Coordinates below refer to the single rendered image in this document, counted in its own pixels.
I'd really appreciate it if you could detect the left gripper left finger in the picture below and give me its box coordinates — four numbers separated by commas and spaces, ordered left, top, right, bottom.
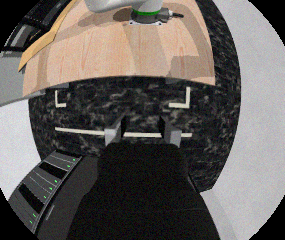
105, 115, 126, 147

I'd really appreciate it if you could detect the black open rack frame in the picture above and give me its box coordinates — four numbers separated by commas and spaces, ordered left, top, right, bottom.
1, 0, 71, 52

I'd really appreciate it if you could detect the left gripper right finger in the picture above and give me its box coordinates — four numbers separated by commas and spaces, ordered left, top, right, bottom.
158, 116, 182, 148

